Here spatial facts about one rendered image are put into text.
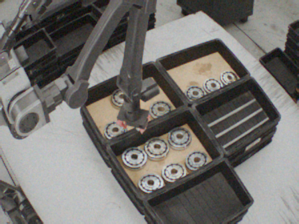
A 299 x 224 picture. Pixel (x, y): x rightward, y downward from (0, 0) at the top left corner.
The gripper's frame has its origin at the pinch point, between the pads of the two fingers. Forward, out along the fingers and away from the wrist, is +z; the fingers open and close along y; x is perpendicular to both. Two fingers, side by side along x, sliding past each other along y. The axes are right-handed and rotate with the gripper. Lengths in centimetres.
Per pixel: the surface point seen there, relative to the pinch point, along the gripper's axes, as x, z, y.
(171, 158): -4.6, 23.7, -13.6
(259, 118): -37, 26, -51
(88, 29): -113, 70, 76
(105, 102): -24.0, 23.5, 22.7
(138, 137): -6.8, 17.0, 1.2
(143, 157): 0.1, 20.2, -2.8
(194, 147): -12.7, 24.1, -21.4
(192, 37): -93, 39, -3
